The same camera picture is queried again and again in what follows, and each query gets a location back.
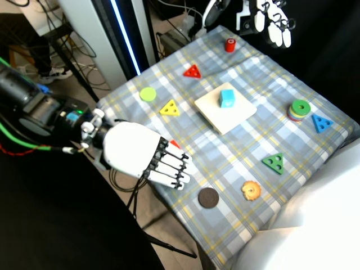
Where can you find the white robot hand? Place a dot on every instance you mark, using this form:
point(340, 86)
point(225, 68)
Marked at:
point(274, 32)
point(129, 146)

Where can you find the blue cube block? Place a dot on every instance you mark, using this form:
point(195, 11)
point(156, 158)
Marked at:
point(226, 98)

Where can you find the red cylinder block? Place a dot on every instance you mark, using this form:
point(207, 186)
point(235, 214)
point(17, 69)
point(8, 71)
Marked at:
point(229, 46)

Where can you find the yellow triangle block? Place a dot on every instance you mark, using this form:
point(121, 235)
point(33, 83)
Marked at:
point(170, 109)

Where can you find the red triangle block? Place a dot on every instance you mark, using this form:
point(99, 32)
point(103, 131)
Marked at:
point(193, 72)

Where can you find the blue triangle block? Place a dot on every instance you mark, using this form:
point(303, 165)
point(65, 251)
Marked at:
point(320, 125)

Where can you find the green triangle block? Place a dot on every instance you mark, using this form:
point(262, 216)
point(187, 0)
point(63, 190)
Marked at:
point(274, 164)

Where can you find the lime green round disc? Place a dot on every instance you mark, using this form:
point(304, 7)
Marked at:
point(148, 94)

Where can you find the white power strip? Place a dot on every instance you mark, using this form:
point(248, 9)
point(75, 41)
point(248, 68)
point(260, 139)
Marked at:
point(189, 24)

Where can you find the brown round toy cookie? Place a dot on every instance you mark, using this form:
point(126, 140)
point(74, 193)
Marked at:
point(208, 198)

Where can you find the plaid tablecloth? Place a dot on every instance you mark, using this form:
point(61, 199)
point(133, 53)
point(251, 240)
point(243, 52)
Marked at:
point(225, 168)

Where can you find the small white table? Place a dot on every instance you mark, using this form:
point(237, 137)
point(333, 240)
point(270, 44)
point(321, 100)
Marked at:
point(225, 121)

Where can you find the black box device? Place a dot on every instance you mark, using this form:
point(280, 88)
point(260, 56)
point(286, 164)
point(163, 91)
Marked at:
point(173, 42)

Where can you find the person's foot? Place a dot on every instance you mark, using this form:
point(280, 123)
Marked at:
point(54, 76)

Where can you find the black tripod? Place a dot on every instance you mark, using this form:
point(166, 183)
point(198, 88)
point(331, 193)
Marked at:
point(168, 247)

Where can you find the white pillar with blue light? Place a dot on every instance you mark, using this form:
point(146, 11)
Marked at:
point(84, 28)

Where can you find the yellow toy cookie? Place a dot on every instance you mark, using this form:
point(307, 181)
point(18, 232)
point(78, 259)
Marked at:
point(251, 190)

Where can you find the white robot body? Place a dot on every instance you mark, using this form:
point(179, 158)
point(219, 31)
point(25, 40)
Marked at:
point(303, 219)

